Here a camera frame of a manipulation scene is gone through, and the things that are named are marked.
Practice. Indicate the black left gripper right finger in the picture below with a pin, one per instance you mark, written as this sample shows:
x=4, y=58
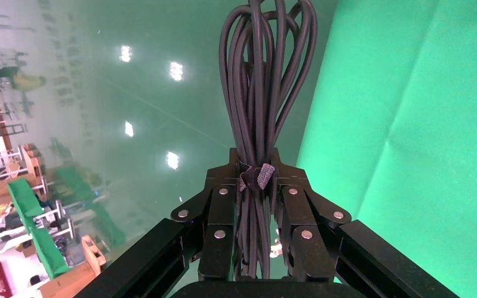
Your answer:
x=300, y=214

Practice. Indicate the green draped table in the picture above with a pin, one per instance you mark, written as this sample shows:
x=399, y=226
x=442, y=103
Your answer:
x=37, y=230

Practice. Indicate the green table cloth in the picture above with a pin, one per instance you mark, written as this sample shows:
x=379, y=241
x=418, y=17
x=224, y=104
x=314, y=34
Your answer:
x=427, y=123

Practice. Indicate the red printed sign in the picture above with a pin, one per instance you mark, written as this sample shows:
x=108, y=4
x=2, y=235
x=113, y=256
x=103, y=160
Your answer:
x=0, y=279

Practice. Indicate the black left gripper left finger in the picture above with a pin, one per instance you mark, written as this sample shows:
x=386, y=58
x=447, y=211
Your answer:
x=218, y=214

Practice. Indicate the brown wooden crate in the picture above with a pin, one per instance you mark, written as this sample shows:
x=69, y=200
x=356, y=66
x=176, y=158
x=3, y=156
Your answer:
x=78, y=275

